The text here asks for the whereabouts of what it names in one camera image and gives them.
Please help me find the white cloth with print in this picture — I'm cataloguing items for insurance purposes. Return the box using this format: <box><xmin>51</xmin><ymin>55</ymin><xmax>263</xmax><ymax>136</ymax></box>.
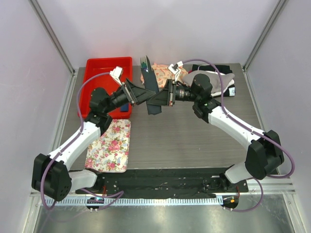
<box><xmin>211</xmin><ymin>80</ymin><xmax>236</xmax><ymax>97</ymax></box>

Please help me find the grey cloth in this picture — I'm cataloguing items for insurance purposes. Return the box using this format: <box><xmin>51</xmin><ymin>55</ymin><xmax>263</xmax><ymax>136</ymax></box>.
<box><xmin>182</xmin><ymin>70</ymin><xmax>235</xmax><ymax>97</ymax></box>

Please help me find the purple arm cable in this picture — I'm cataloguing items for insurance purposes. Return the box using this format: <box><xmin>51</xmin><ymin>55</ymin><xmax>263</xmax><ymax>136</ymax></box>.
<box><xmin>40</xmin><ymin>72</ymin><xmax>124</xmax><ymax>211</ymax></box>
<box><xmin>179</xmin><ymin>59</ymin><xmax>296</xmax><ymax>214</ymax></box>

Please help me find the dark navy paper napkin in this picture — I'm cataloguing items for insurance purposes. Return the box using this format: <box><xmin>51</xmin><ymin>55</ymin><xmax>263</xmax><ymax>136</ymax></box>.
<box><xmin>141</xmin><ymin>67</ymin><xmax>163</xmax><ymax>116</ymax></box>

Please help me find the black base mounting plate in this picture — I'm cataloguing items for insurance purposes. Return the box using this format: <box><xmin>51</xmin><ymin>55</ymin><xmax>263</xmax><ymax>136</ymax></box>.
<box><xmin>73</xmin><ymin>167</ymin><xmax>249</xmax><ymax>199</ymax></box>

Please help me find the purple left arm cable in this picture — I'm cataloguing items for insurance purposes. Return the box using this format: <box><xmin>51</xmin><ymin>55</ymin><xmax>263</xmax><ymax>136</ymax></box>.
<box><xmin>40</xmin><ymin>72</ymin><xmax>124</xmax><ymax>211</ymax></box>

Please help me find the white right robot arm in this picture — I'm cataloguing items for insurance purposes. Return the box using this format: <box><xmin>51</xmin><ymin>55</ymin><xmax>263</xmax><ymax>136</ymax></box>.
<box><xmin>148</xmin><ymin>71</ymin><xmax>284</xmax><ymax>192</ymax></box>

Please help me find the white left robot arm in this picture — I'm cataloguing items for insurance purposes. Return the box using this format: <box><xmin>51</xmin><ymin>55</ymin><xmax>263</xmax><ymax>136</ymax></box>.
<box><xmin>32</xmin><ymin>80</ymin><xmax>155</xmax><ymax>201</ymax></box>

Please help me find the floral rectangular tray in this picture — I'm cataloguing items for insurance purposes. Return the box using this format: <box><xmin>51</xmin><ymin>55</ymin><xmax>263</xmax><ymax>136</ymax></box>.
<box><xmin>85</xmin><ymin>119</ymin><xmax>131</xmax><ymax>173</ymax></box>

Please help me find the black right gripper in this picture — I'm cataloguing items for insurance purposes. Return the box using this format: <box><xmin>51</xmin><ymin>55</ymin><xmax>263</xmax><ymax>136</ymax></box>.
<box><xmin>147</xmin><ymin>80</ymin><xmax>199</xmax><ymax>107</ymax></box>

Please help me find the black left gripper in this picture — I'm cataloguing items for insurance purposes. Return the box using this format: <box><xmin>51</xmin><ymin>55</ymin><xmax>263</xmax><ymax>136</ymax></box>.
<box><xmin>104</xmin><ymin>78</ymin><xmax>155</xmax><ymax>114</ymax></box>

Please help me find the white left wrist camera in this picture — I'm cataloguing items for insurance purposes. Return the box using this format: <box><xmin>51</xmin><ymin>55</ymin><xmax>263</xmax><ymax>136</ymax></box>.
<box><xmin>109</xmin><ymin>66</ymin><xmax>123</xmax><ymax>86</ymax></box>

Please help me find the black cloth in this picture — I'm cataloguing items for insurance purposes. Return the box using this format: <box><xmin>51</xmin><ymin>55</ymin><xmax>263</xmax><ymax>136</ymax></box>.
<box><xmin>192</xmin><ymin>64</ymin><xmax>233</xmax><ymax>74</ymax></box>

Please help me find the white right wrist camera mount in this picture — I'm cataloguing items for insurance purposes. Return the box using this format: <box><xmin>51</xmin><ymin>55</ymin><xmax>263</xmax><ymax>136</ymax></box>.
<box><xmin>168</xmin><ymin>61</ymin><xmax>183</xmax><ymax>82</ymax></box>

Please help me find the white slotted cable duct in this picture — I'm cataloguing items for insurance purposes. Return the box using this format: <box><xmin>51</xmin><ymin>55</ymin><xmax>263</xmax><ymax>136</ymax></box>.
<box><xmin>55</xmin><ymin>196</ymin><xmax>223</xmax><ymax>206</ymax></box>

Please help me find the orange patterned cloth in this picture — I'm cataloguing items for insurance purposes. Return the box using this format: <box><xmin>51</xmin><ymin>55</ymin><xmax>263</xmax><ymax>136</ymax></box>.
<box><xmin>140</xmin><ymin>63</ymin><xmax>188</xmax><ymax>88</ymax></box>

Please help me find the iridescent rainbow fork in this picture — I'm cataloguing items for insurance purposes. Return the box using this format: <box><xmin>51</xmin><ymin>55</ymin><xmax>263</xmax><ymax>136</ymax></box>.
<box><xmin>140</xmin><ymin>56</ymin><xmax>150</xmax><ymax>72</ymax></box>

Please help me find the red plastic bin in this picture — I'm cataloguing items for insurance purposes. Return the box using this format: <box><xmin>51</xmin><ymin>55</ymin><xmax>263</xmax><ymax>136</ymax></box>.
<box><xmin>79</xmin><ymin>57</ymin><xmax>133</xmax><ymax>119</ymax></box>

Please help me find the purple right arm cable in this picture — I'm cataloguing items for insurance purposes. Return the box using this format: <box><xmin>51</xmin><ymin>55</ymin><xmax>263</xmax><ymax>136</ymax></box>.
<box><xmin>179</xmin><ymin>59</ymin><xmax>296</xmax><ymax>214</ymax></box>

